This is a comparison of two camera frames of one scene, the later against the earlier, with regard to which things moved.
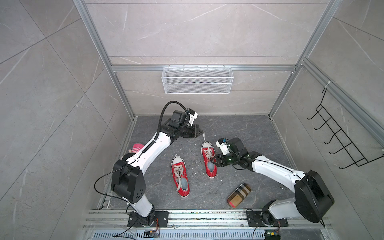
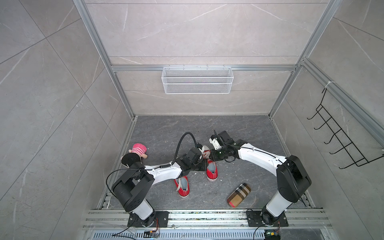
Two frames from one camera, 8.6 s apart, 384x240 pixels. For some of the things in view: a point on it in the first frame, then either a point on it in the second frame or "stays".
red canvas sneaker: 208,151 stays
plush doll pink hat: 136,148 stays
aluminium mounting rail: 209,220 stays
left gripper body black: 186,132 -> 198,163
